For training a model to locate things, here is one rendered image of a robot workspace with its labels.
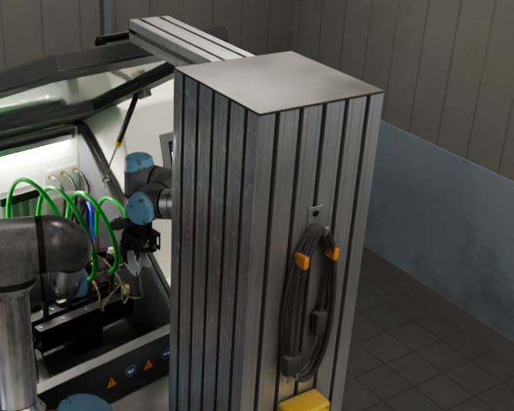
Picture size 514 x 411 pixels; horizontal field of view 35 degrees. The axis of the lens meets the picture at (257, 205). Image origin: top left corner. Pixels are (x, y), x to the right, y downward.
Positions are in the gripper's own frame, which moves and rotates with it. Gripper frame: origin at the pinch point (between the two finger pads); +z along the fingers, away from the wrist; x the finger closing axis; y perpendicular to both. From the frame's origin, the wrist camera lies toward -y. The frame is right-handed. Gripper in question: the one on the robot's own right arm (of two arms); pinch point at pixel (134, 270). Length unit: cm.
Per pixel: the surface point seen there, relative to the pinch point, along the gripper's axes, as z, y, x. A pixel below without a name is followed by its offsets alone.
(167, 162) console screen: -11, -34, 38
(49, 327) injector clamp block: 26.5, -24.4, -13.5
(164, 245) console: 15.4, -27.6, 32.5
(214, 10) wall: -11, -184, 191
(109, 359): 29.5, -3.5, -6.4
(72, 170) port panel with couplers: -6, -57, 16
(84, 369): 29.5, -4.0, -14.7
